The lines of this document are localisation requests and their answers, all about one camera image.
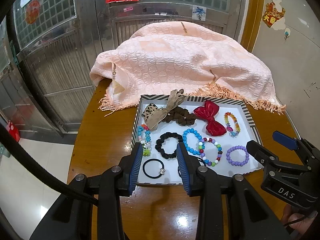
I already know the thin black hair tie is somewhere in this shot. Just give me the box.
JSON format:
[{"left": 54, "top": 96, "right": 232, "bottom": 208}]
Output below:
[{"left": 177, "top": 155, "right": 207, "bottom": 178}]

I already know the purple bead bracelet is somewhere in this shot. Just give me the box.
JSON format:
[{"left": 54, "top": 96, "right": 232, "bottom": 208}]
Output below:
[{"left": 226, "top": 145, "right": 250, "bottom": 168}]

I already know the black hair tie with charm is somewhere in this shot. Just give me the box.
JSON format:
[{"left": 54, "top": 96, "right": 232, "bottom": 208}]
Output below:
[{"left": 142, "top": 158, "right": 166, "bottom": 180}]

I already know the multicolour bead bracelet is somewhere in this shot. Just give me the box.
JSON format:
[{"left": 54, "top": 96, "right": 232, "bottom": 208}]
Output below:
[{"left": 198, "top": 136, "right": 223, "bottom": 168}]

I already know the blue bead bracelet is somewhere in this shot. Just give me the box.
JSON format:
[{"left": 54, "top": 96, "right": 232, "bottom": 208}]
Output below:
[{"left": 182, "top": 127, "right": 206, "bottom": 156}]

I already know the black scrunchie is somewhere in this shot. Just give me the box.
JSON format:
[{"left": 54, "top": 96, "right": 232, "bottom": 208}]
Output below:
[{"left": 155, "top": 132, "right": 183, "bottom": 159}]

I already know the rainbow translucent bead bracelet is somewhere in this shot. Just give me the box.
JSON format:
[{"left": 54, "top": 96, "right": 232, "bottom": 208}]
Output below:
[{"left": 223, "top": 111, "right": 241, "bottom": 138}]

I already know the brown scrunchie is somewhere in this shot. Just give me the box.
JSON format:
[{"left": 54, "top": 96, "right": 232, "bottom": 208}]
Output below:
[{"left": 162, "top": 107, "right": 196, "bottom": 126}]

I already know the red satin bow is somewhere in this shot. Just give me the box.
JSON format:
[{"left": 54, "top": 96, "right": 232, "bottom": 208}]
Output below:
[{"left": 194, "top": 100, "right": 227, "bottom": 137}]

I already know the leopard print bow scrunchie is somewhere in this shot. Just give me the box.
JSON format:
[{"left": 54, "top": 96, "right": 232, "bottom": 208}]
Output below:
[{"left": 142, "top": 89, "right": 186, "bottom": 131}]

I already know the right hand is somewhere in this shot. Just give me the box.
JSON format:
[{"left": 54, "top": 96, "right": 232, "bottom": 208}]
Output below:
[{"left": 280, "top": 204, "right": 318, "bottom": 235}]

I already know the striped white tray box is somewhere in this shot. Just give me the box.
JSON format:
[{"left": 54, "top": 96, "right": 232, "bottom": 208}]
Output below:
[{"left": 131, "top": 95, "right": 262, "bottom": 185}]

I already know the pink fringed blanket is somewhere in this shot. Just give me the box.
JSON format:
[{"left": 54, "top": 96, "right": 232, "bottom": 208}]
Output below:
[{"left": 90, "top": 21, "right": 286, "bottom": 113}]

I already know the red plastic container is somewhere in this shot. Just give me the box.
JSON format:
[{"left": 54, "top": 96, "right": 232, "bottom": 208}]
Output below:
[{"left": 6, "top": 120, "right": 21, "bottom": 142}]

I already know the black cable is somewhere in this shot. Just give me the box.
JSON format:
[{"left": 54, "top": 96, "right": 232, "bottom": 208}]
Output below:
[{"left": 0, "top": 123, "right": 99, "bottom": 208}]

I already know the red wall decoration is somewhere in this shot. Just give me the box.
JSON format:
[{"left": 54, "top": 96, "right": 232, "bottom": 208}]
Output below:
[{"left": 262, "top": 0, "right": 286, "bottom": 30}]

